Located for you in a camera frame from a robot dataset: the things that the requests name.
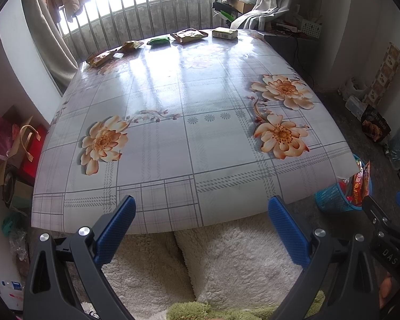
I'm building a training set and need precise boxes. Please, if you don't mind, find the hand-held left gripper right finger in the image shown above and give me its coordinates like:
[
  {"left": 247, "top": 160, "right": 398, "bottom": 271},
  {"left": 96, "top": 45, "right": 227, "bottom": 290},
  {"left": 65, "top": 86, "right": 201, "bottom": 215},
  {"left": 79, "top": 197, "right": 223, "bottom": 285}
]
[{"left": 267, "top": 196, "right": 381, "bottom": 320}]

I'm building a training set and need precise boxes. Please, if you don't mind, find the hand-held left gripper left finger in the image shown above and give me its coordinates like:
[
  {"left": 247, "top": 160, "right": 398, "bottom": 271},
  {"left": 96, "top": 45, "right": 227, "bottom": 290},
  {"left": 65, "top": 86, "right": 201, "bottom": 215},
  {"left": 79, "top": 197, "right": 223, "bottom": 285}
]
[{"left": 23, "top": 195, "right": 137, "bottom": 320}]

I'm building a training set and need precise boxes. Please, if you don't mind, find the red green snack packet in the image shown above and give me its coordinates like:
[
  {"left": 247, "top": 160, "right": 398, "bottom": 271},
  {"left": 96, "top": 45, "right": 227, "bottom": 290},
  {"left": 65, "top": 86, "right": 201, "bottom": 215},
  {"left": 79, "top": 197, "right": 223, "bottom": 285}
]
[{"left": 348, "top": 160, "right": 372, "bottom": 207}]

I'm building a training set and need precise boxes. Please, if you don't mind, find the blue plastic basket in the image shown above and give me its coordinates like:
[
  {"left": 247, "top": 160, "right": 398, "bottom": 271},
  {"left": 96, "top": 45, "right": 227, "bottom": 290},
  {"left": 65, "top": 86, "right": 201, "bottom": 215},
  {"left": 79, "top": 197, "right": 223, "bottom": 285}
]
[{"left": 315, "top": 153, "right": 373, "bottom": 213}]

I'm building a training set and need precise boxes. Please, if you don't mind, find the person's left forearm fleece sleeve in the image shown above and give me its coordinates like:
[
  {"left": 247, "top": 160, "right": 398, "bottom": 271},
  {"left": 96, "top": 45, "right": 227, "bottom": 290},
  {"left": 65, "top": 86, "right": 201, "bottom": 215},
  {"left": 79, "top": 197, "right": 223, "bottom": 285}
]
[{"left": 167, "top": 301, "right": 277, "bottom": 320}]

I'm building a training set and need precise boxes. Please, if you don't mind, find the person's right hand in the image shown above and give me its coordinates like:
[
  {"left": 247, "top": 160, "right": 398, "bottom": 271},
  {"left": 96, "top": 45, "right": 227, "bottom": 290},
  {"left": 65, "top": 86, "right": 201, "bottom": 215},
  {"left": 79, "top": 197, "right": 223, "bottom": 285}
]
[{"left": 378, "top": 271, "right": 400, "bottom": 310}]

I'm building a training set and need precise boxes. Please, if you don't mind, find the dark food print box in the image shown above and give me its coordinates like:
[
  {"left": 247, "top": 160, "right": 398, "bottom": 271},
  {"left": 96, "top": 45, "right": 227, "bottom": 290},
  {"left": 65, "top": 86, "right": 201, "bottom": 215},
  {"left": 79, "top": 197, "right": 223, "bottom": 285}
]
[{"left": 360, "top": 105, "right": 392, "bottom": 144}]

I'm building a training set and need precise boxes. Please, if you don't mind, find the clear plastic container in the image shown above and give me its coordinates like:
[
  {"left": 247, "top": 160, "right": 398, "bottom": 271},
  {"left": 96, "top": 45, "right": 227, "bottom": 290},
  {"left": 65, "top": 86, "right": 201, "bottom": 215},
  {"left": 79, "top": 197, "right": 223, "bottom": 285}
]
[{"left": 345, "top": 95, "right": 367, "bottom": 119}]

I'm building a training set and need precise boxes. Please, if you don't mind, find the patterned tall board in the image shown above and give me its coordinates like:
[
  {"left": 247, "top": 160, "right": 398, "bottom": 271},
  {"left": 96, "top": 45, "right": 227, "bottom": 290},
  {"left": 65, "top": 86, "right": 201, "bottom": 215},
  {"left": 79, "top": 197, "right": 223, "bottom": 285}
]
[{"left": 363, "top": 42, "right": 400, "bottom": 107}]

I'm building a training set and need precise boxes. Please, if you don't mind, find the floral tablecloth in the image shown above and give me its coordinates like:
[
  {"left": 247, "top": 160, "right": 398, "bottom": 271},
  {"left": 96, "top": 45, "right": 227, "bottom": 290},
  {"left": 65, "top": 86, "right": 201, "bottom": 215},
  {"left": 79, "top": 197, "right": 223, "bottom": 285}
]
[{"left": 31, "top": 28, "right": 355, "bottom": 235}]

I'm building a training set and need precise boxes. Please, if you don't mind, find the pink paper bag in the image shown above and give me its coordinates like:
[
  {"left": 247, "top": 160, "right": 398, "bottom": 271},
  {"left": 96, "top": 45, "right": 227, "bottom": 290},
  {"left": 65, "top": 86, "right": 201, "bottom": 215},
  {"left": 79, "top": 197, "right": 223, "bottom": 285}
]
[{"left": 0, "top": 105, "right": 24, "bottom": 161}]

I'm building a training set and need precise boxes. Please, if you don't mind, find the orange brown snack packet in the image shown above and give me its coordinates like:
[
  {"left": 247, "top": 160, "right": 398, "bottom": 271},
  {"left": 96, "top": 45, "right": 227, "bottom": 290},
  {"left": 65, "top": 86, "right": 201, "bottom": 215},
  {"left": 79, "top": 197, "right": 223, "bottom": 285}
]
[{"left": 86, "top": 49, "right": 119, "bottom": 68}]

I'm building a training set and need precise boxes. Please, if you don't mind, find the grey cabinet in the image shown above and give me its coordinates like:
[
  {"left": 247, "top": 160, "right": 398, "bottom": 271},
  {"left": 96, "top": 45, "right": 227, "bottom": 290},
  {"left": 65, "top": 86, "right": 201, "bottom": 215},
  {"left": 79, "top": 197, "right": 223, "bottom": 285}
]
[{"left": 258, "top": 28, "right": 321, "bottom": 89}]

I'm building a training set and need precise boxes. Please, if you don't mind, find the small yellow packet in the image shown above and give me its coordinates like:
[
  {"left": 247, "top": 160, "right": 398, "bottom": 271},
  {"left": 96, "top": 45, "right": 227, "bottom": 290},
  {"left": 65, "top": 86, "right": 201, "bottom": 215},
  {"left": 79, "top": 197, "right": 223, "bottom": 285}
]
[{"left": 118, "top": 40, "right": 145, "bottom": 54}]

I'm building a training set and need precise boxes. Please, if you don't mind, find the white perforated organizer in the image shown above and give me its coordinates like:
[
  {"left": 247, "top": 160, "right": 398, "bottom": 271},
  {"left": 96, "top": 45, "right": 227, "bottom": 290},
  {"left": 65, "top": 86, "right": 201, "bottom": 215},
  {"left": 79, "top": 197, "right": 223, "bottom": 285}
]
[{"left": 300, "top": 18, "right": 322, "bottom": 39}]

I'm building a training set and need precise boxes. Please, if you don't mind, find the grey curtain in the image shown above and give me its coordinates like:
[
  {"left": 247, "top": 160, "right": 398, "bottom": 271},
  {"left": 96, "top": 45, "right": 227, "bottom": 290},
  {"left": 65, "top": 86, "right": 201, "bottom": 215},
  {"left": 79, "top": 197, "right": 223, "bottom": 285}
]
[
  {"left": 230, "top": 0, "right": 299, "bottom": 30},
  {"left": 20, "top": 0, "right": 79, "bottom": 94}
]

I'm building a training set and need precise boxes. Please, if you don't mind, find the pale yellow box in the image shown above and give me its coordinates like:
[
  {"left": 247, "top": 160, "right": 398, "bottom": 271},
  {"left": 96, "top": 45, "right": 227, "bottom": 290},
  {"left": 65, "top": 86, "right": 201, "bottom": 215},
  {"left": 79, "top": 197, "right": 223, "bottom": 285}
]
[{"left": 211, "top": 27, "right": 239, "bottom": 41}]

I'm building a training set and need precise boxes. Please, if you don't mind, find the tan printed packet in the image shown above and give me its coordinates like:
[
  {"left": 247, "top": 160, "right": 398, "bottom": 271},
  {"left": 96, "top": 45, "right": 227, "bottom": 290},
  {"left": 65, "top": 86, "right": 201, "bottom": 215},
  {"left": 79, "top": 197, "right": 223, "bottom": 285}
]
[{"left": 171, "top": 28, "right": 209, "bottom": 44}]

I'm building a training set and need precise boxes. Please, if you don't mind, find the metal window grille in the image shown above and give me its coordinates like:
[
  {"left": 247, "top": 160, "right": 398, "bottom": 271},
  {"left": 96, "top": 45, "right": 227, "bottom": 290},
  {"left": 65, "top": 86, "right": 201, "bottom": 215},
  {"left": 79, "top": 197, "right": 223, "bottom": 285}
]
[{"left": 58, "top": 0, "right": 244, "bottom": 65}]

